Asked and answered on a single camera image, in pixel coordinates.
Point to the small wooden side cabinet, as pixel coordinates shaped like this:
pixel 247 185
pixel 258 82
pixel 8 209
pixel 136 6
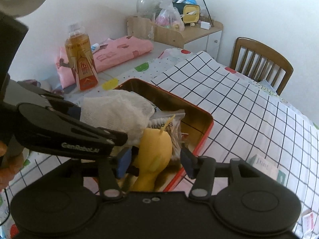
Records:
pixel 204 37

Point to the light blue seat cushion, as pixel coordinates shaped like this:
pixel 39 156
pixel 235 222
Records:
pixel 266 86

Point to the cotton swab bag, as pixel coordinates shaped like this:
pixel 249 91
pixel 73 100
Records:
pixel 172 127

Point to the plastic bag of pink items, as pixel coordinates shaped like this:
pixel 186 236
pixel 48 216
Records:
pixel 169 17

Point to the yellow plush toy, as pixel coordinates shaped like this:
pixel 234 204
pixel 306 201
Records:
pixel 154 149

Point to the pink printed cloth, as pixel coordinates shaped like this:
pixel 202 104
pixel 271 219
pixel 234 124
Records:
pixel 112 54

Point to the white flat box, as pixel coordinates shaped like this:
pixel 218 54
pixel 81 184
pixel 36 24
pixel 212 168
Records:
pixel 266 169

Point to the small white card box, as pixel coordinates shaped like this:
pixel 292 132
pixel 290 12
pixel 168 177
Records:
pixel 205 25

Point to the thin dark stick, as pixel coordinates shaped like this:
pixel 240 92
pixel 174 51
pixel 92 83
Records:
pixel 207 10

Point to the white gauze cloth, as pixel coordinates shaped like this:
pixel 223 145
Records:
pixel 117 112

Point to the person's left hand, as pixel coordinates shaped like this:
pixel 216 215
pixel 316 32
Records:
pixel 11 169

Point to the wooden chair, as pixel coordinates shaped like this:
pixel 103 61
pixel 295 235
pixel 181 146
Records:
pixel 261 59

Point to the yellow tissue box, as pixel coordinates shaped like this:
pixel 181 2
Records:
pixel 191 13

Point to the checked white tablecloth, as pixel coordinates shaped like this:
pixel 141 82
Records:
pixel 236 104

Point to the clear glass bowl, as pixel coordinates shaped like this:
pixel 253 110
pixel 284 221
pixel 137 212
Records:
pixel 147 2

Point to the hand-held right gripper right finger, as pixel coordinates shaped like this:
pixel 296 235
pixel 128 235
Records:
pixel 187 164

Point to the red white small packet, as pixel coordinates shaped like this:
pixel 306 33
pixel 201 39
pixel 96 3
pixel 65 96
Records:
pixel 307 221

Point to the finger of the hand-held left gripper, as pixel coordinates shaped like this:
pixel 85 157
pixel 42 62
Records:
pixel 74 112
pixel 42 89

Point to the orange drink bottle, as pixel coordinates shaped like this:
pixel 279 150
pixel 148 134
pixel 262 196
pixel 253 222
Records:
pixel 81 54

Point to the small white tube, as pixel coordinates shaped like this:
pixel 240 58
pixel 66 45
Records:
pixel 95 47

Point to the blue globe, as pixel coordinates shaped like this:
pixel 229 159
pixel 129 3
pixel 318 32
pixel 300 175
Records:
pixel 192 0

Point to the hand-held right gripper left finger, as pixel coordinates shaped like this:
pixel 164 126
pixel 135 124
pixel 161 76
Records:
pixel 123 163

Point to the red metal tin box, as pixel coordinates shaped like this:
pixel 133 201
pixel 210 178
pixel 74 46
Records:
pixel 197 127

